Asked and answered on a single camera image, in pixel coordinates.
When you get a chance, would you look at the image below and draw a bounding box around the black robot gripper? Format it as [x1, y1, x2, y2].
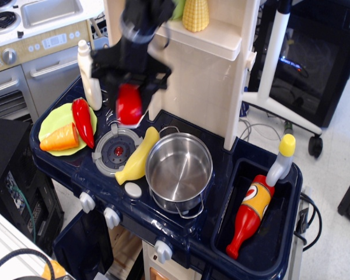
[90, 39, 172, 113]

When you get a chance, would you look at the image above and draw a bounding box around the red and white toy sushi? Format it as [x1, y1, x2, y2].
[115, 83, 143, 127]

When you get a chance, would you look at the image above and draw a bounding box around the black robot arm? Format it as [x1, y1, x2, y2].
[91, 1, 175, 112]

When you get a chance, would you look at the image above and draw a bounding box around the stainless steel pot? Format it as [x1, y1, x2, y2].
[145, 126, 214, 219]

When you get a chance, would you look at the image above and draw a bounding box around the white toy bottle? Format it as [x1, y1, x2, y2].
[77, 40, 103, 111]

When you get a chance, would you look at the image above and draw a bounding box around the red toy chili pepper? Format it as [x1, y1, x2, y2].
[71, 98, 95, 149]

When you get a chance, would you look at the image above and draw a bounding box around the grey toy stove burner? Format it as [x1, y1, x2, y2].
[92, 124, 143, 177]

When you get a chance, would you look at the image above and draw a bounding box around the light green toy plate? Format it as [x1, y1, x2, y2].
[38, 102, 97, 156]

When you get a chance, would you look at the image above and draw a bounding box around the orange toy carrot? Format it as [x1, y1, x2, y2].
[40, 122, 79, 152]

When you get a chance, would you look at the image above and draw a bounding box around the yellow toy banana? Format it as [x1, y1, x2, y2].
[115, 127, 160, 186]

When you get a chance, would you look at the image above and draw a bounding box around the cream toy kitchen shelf tower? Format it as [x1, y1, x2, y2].
[103, 0, 262, 152]

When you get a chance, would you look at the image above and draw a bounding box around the green toy vegetable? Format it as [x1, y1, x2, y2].
[171, 0, 186, 20]

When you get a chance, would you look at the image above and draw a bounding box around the yellow toy corn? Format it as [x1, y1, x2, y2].
[182, 0, 209, 33]

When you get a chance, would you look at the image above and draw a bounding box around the grey oval button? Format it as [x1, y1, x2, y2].
[124, 182, 142, 199]

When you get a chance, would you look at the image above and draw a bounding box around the navy toy kitchen counter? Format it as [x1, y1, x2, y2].
[29, 75, 303, 280]

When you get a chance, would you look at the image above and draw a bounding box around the grey wooden toy kitchen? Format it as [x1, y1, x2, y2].
[0, 1, 104, 122]

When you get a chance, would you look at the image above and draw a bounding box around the grey left stove knob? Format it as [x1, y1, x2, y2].
[79, 192, 96, 214]

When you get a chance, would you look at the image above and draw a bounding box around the grey stove knob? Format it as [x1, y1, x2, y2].
[154, 240, 173, 264]
[79, 192, 96, 214]
[103, 207, 121, 230]

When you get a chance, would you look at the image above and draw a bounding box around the grey middle stove knob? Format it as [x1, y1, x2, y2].
[103, 207, 121, 230]

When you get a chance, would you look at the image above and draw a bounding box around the white rolling stand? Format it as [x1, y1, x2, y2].
[243, 1, 323, 159]

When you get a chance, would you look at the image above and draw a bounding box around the black computer tower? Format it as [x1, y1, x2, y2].
[0, 119, 64, 255]

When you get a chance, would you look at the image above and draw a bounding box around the red yellow toy ketchup bottle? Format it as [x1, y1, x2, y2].
[226, 175, 275, 260]

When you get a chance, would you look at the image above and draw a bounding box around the grey right stove knob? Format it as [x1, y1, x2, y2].
[154, 240, 173, 264]

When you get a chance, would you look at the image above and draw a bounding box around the grey yellow toy faucet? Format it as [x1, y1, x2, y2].
[265, 134, 296, 187]

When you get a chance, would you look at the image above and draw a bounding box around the black monitor screen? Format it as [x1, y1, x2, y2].
[247, 0, 350, 128]

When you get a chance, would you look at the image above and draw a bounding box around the black braided cable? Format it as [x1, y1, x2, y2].
[0, 248, 56, 280]

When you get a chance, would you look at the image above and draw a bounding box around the black cable loop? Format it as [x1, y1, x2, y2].
[293, 192, 323, 252]

